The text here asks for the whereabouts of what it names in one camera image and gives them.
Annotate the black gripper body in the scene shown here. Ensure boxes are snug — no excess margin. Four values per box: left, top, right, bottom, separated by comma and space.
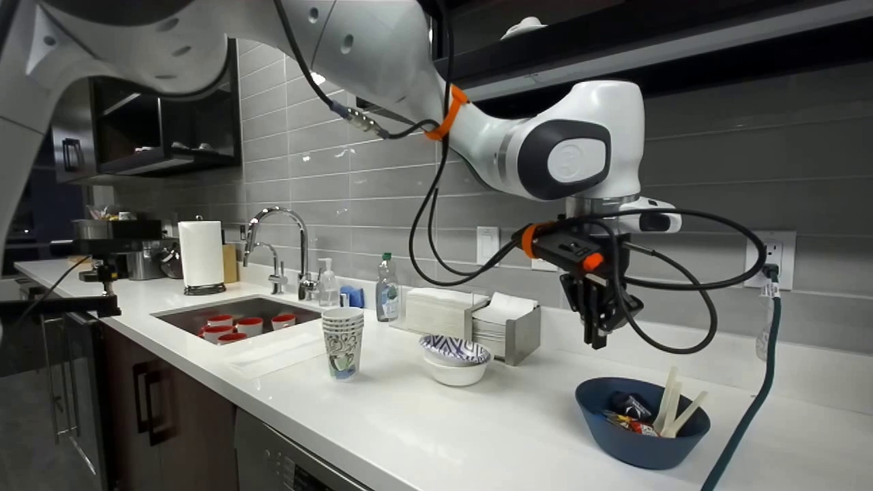
554, 227, 633, 309

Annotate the black and red plush toy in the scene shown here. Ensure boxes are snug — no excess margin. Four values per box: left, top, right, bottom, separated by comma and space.
606, 390, 661, 439

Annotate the dark blue bowl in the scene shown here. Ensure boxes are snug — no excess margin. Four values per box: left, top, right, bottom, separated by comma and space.
572, 373, 714, 473

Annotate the white paper bowl blue pattern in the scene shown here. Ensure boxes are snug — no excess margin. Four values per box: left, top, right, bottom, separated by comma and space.
417, 331, 493, 390

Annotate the metal napkin holder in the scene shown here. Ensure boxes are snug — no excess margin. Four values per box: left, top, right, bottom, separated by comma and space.
462, 293, 545, 369

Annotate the white stick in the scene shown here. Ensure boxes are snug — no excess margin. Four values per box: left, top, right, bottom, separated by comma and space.
668, 390, 713, 443
658, 362, 685, 430

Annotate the clear dish soap bottle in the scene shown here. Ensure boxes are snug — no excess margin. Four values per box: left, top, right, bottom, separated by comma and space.
374, 250, 403, 325

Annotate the white object in cabinet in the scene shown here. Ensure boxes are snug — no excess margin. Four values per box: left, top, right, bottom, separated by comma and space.
500, 13, 549, 40

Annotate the patterned paper cup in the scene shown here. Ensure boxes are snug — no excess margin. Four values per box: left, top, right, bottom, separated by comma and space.
320, 305, 367, 383

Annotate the clear pump soap bottle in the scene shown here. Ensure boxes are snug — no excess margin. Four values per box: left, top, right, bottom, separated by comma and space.
317, 256, 340, 312

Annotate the black upper cabinet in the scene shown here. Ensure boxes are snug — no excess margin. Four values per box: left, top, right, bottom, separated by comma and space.
425, 0, 873, 103

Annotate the chrome faucet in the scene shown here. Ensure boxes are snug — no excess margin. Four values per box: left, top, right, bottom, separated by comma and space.
238, 205, 317, 302

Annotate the grey dishwasher front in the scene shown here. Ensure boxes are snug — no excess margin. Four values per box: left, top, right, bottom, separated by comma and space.
232, 406, 367, 491

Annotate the wooden block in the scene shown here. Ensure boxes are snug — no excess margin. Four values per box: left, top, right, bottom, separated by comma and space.
220, 242, 246, 286

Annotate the white paper towel roll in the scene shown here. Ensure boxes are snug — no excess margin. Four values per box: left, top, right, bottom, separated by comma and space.
175, 218, 230, 294

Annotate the steel kitchen sink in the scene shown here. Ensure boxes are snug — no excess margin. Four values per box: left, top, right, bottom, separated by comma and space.
149, 294, 324, 346

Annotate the brown lower cabinet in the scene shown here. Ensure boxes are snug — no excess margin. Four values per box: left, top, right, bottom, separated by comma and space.
93, 323, 239, 491

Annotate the metal pot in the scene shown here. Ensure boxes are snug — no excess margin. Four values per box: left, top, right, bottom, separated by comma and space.
69, 214, 116, 246

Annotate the black oven range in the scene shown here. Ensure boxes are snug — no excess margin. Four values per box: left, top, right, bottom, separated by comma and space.
0, 271, 123, 491

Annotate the white wall switch plate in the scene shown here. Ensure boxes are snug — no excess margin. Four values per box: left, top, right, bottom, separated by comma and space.
475, 223, 501, 267

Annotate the white wall outlet with plug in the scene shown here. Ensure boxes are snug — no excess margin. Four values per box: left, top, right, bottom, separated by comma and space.
741, 230, 800, 293

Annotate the green power cable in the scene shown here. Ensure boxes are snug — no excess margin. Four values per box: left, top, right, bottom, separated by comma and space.
698, 286, 789, 491

